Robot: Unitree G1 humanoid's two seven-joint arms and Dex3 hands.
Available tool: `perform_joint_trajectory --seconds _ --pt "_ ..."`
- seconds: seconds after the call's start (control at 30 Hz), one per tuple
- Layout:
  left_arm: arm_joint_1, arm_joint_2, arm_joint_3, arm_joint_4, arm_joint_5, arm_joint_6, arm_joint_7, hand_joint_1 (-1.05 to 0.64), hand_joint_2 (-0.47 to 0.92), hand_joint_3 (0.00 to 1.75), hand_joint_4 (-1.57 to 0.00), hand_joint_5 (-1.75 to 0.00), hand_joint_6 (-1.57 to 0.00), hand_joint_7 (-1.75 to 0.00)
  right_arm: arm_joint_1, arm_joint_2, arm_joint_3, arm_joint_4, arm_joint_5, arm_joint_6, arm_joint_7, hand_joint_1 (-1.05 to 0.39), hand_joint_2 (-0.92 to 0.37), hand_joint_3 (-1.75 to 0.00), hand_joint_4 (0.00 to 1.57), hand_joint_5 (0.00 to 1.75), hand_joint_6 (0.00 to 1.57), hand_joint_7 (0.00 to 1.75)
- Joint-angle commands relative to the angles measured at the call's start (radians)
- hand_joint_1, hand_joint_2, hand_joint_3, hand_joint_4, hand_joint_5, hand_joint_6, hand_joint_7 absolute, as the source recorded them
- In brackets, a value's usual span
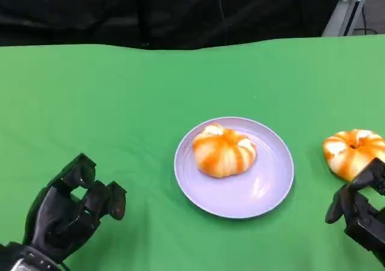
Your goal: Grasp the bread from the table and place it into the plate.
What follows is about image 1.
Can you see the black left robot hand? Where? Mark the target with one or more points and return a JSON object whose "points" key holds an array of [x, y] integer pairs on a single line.
{"points": [[57, 223]]}

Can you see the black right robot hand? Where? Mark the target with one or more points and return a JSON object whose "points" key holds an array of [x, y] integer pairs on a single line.
{"points": [[364, 220]]}

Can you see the orange and white bread roll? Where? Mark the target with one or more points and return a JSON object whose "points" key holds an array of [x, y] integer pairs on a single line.
{"points": [[346, 157], [222, 154]]}

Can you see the lilac plate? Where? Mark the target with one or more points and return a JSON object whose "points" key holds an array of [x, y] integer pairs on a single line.
{"points": [[240, 199]]}

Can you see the green table cloth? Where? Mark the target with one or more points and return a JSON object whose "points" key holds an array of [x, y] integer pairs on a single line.
{"points": [[120, 102]]}

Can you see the black backdrop cloth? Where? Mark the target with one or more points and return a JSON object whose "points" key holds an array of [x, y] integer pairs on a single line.
{"points": [[90, 12]]}

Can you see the grey metal frame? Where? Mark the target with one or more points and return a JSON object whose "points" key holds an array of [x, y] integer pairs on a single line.
{"points": [[346, 12]]}

